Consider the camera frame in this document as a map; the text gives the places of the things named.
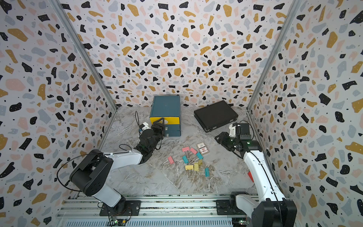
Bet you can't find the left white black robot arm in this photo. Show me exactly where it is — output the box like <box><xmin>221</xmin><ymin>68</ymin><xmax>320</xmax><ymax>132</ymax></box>
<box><xmin>70</xmin><ymin>118</ymin><xmax>165</xmax><ymax>214</ymax></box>

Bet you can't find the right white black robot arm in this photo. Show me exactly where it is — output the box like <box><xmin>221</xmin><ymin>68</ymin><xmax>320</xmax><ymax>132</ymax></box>
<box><xmin>215</xmin><ymin>132</ymin><xmax>297</xmax><ymax>227</ymax></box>

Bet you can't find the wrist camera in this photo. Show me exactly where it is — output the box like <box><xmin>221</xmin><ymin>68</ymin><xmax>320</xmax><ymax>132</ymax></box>
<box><xmin>140</xmin><ymin>122</ymin><xmax>150</xmax><ymax>131</ymax></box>
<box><xmin>229</xmin><ymin>123</ymin><xmax>241</xmax><ymax>138</ymax></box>

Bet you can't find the black flat case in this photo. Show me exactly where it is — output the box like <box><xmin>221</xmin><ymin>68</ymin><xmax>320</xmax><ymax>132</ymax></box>
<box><xmin>194</xmin><ymin>101</ymin><xmax>238</xmax><ymax>132</ymax></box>

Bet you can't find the left aluminium corner post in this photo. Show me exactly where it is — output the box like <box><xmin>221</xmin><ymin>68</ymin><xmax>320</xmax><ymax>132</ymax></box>
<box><xmin>49</xmin><ymin>0</ymin><xmax>118</xmax><ymax>111</ymax></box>

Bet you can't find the teal binder clip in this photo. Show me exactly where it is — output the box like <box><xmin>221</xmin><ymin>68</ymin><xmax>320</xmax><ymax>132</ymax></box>
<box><xmin>205</xmin><ymin>167</ymin><xmax>210</xmax><ymax>177</ymax></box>
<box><xmin>182</xmin><ymin>156</ymin><xmax>189</xmax><ymax>164</ymax></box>
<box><xmin>197</xmin><ymin>152</ymin><xmax>203</xmax><ymax>160</ymax></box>

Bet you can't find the teal drawer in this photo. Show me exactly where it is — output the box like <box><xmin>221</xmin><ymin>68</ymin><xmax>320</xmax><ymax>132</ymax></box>
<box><xmin>164</xmin><ymin>124</ymin><xmax>181</xmax><ymax>131</ymax></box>

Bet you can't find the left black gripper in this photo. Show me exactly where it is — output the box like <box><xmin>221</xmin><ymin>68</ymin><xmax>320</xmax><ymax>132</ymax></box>
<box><xmin>148</xmin><ymin>118</ymin><xmax>165</xmax><ymax>153</ymax></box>

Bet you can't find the playing card box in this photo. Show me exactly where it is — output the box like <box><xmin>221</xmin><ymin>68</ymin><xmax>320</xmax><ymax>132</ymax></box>
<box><xmin>197</xmin><ymin>142</ymin><xmax>209</xmax><ymax>155</ymax></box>

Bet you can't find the teal drawer cabinet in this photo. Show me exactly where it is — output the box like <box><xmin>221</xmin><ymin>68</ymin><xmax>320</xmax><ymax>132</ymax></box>
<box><xmin>149</xmin><ymin>95</ymin><xmax>181</xmax><ymax>137</ymax></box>

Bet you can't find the red small block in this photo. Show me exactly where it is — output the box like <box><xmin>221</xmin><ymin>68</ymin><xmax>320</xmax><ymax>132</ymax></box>
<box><xmin>248</xmin><ymin>172</ymin><xmax>254</xmax><ymax>182</ymax></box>

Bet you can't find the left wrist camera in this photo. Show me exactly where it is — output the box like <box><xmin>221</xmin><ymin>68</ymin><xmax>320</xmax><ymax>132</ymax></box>
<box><xmin>140</xmin><ymin>122</ymin><xmax>150</xmax><ymax>131</ymax></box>

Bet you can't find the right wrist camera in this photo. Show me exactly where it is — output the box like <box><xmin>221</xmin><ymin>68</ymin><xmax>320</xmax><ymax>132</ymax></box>
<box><xmin>229</xmin><ymin>123</ymin><xmax>241</xmax><ymax>138</ymax></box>

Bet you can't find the yellow top drawer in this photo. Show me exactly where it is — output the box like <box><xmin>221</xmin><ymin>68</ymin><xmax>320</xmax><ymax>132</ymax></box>
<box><xmin>149</xmin><ymin>117</ymin><xmax>180</xmax><ymax>124</ymax></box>

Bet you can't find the pink binder clip left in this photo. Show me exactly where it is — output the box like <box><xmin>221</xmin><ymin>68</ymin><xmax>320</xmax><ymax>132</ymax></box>
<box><xmin>162</xmin><ymin>156</ymin><xmax>175</xmax><ymax>165</ymax></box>

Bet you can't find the aluminium corner post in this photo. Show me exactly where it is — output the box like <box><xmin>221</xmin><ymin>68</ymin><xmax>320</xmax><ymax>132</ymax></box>
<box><xmin>247</xmin><ymin>0</ymin><xmax>302</xmax><ymax>111</ymax></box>
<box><xmin>49</xmin><ymin>0</ymin><xmax>118</xmax><ymax>111</ymax></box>

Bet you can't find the right aluminium corner post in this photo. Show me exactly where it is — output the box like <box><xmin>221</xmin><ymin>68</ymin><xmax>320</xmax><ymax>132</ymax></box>
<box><xmin>247</xmin><ymin>0</ymin><xmax>302</xmax><ymax>111</ymax></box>

